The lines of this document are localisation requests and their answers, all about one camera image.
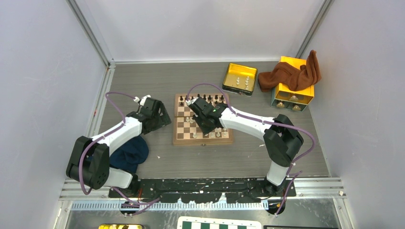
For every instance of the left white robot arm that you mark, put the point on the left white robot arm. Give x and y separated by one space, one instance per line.
89 162

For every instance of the wooden chess board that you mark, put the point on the wooden chess board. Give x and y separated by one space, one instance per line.
185 126

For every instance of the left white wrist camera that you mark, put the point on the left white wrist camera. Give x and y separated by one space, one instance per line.
141 101

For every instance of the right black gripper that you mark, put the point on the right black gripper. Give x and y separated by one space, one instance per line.
205 130

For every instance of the gold metal tin tray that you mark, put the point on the gold metal tin tray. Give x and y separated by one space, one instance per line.
240 79

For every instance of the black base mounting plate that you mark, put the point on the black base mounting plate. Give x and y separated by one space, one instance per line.
204 190

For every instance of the dark blue cloth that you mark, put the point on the dark blue cloth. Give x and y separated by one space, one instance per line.
130 155

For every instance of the green checkered calibration board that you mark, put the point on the green checkered calibration board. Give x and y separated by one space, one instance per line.
185 222

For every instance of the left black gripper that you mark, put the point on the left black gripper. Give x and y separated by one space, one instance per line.
163 119

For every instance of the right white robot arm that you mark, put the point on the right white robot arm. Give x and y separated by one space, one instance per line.
281 140

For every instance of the yellow drawer box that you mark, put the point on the yellow drawer box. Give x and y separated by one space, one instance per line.
284 98

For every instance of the brown cloth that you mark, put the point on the brown cloth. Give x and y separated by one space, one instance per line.
295 79

